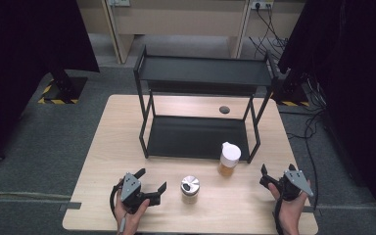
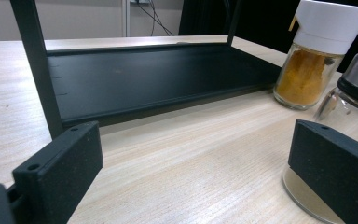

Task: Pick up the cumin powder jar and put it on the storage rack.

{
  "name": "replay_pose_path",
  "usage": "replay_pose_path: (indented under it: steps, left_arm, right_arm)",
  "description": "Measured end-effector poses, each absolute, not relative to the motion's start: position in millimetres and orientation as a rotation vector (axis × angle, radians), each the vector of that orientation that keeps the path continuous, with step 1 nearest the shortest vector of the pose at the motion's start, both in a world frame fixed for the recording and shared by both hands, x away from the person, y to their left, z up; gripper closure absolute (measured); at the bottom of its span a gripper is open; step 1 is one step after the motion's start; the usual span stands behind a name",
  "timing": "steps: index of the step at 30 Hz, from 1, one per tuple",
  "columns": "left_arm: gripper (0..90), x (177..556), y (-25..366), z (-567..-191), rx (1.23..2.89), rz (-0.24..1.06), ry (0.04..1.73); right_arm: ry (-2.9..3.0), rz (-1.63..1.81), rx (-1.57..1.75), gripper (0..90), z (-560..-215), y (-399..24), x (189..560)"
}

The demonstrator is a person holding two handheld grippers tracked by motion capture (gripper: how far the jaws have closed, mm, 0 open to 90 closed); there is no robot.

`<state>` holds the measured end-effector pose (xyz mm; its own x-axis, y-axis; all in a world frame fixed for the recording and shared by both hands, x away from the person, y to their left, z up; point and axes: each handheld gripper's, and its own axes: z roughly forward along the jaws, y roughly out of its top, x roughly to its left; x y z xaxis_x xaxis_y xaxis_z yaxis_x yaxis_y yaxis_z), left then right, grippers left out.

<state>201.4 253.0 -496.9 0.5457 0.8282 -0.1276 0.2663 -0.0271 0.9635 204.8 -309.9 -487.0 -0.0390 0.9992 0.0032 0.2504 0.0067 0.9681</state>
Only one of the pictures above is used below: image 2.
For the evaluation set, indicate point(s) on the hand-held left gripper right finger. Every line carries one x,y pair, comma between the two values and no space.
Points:
338,168

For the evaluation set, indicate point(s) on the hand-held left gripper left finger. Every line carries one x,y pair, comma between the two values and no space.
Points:
59,168

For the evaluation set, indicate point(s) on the white lid spice jar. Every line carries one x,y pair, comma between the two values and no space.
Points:
307,77

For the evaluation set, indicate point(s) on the black metal shelf rack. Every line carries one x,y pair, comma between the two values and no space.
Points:
152,77

